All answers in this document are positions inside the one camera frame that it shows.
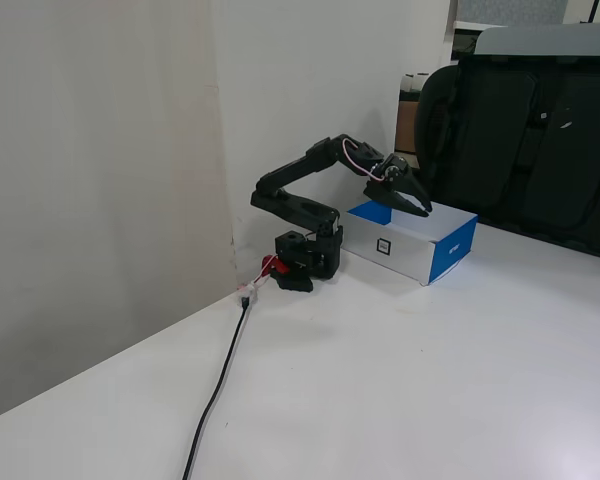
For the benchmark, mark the white paper cups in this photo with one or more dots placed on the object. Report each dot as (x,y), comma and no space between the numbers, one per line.
(414,82)

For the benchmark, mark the blue and white cardboard box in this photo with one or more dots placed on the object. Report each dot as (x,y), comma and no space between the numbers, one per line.
(450,247)

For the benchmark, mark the gray chair headrest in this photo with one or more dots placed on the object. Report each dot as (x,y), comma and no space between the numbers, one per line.
(545,40)

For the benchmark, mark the black office chair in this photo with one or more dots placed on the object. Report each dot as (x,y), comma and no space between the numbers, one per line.
(520,145)

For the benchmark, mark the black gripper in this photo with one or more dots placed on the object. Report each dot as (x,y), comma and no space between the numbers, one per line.
(393,192)

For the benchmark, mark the brown cardboard box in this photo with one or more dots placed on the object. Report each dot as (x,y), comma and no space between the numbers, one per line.
(406,127)

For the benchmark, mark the red clamp knob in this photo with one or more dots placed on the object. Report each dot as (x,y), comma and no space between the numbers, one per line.
(271,264)

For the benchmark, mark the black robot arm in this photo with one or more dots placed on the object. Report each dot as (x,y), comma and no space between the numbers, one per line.
(300,205)

